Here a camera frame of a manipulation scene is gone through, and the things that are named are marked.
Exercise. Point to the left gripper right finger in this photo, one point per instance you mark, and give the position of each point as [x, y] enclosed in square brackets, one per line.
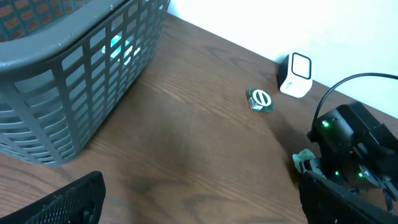
[324, 201]

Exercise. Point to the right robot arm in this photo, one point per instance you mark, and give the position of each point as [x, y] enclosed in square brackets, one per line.
[357, 151]

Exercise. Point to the teal wet wipes pack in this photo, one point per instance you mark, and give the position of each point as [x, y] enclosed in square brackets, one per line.
[303, 155]

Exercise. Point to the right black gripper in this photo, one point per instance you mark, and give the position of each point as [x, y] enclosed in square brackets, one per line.
[351, 174]

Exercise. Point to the grey plastic mesh basket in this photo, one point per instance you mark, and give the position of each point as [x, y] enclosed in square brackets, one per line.
[65, 64]

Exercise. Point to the green round-label ointment box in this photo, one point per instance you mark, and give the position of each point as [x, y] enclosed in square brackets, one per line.
[259, 100]

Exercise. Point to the white barcode scanner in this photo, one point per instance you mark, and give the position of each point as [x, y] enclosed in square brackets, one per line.
[295, 75]

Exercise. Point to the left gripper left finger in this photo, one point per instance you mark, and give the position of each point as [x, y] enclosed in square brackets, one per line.
[78, 202]

